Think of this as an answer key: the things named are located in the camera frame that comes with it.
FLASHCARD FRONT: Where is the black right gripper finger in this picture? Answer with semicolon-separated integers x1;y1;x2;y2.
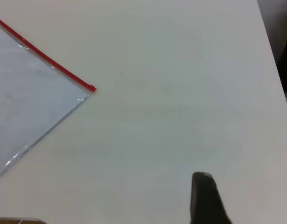
189;172;233;224

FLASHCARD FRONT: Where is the clear zip bag red zipper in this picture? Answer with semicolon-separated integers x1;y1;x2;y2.
0;15;98;179

